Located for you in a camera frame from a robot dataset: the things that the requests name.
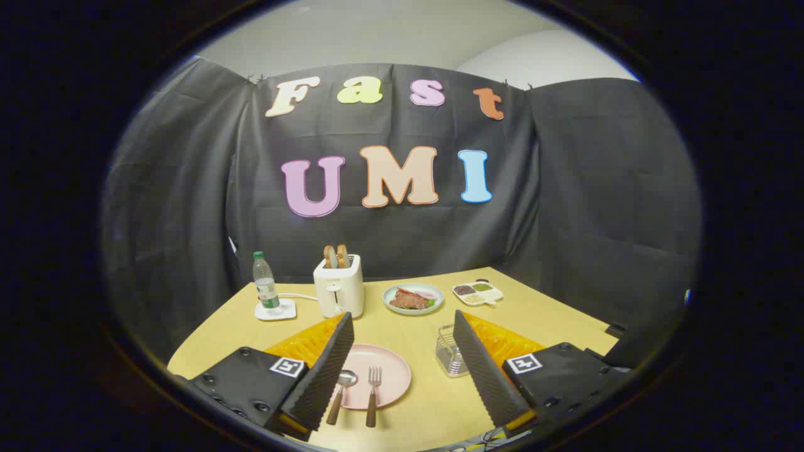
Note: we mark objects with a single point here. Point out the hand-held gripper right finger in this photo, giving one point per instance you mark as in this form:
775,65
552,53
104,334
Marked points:
480,364

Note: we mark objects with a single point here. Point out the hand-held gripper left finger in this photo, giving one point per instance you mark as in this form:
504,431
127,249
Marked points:
326,370

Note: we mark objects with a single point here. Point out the pink plate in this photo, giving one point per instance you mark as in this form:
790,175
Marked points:
386,373

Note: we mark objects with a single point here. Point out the white divided condiment dish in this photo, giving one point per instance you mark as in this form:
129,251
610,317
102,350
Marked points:
478,292

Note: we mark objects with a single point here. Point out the white square coaster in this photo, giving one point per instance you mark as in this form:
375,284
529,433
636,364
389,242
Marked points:
276,310

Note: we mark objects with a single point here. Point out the white toaster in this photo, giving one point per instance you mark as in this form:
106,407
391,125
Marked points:
339,290

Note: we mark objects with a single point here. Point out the plate of meat and vegetables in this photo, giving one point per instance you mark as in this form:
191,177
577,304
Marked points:
412,298

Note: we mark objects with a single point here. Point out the clear plastic water bottle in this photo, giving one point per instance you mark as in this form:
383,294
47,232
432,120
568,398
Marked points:
266,284

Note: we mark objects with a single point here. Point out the toast slice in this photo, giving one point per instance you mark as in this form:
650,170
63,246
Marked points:
343,255
330,257

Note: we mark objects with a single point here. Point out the black backdrop cloth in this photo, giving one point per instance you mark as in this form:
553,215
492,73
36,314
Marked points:
402,188

